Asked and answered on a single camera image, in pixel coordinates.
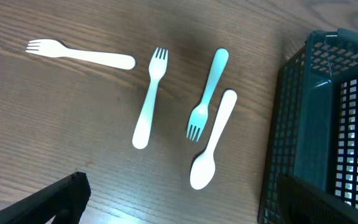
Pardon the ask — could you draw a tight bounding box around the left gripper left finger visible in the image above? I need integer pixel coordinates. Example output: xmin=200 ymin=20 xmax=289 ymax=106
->
xmin=0 ymin=172 xmax=91 ymax=224

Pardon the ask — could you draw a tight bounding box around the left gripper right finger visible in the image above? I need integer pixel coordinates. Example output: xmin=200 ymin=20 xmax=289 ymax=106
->
xmin=277 ymin=174 xmax=358 ymax=224

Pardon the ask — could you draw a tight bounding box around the mint green fork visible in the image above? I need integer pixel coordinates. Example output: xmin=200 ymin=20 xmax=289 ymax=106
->
xmin=186 ymin=48 xmax=229 ymax=141

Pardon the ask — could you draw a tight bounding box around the cream fork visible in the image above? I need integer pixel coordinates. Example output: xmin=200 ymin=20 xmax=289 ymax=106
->
xmin=25 ymin=39 xmax=136 ymax=70

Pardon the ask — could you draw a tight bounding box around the white fork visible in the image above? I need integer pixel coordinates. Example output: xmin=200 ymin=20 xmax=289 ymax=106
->
xmin=132 ymin=47 xmax=168 ymax=149

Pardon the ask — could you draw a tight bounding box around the black plastic basket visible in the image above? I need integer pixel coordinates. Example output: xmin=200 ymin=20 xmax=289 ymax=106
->
xmin=257 ymin=29 xmax=358 ymax=223

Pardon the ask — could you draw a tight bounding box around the cream short spoon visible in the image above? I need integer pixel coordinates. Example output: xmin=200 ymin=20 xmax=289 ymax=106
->
xmin=190 ymin=90 xmax=237 ymax=190

